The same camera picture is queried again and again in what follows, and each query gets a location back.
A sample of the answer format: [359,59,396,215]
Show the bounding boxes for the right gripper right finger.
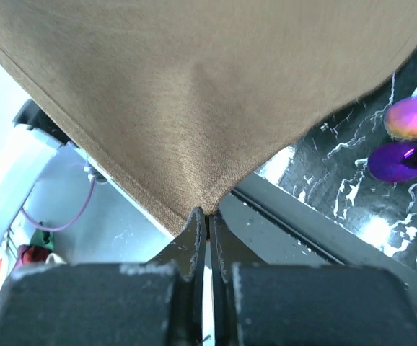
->
[208,213,417,345]

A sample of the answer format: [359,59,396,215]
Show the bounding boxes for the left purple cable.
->
[20,161,100,232]

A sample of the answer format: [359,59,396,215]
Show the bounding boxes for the black marble pattern mat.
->
[257,51,417,272]

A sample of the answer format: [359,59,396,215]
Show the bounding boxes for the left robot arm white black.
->
[0,99,69,243]

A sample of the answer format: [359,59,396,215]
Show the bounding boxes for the brown cloth napkin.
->
[0,1,417,234]

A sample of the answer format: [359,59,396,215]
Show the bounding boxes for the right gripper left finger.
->
[0,208,206,345]

